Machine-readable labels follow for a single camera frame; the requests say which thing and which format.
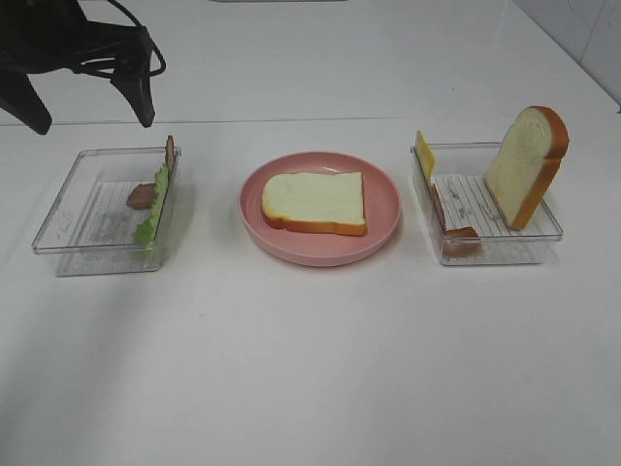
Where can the yellow cheese slice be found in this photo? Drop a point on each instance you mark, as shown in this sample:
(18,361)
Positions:
(425,156)

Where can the upright bread slice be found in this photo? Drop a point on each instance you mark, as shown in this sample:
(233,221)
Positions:
(527,162)

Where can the pink round plate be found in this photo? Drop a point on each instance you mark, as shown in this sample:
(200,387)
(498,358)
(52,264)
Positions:
(381,201)

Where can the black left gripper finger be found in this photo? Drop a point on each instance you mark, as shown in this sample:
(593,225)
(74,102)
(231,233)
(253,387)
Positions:
(137,93)
(20,99)

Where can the clear plastic right container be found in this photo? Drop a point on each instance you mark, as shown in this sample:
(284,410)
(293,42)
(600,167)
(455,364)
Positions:
(466,201)

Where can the green lettuce leaf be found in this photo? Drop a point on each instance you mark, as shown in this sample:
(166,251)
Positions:
(145,232)

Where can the clear plastic container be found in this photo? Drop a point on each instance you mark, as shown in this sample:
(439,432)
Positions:
(466,201)
(89,228)

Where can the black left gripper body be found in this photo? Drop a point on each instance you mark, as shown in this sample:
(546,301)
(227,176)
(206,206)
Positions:
(42,36)

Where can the brown bacon strip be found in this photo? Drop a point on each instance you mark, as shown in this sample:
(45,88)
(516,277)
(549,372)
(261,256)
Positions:
(458,242)
(144,195)

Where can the bread slice with brown crust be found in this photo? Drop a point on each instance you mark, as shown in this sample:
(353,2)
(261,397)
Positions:
(315,203)

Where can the clear plastic left container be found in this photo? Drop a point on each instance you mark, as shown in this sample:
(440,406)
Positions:
(89,228)

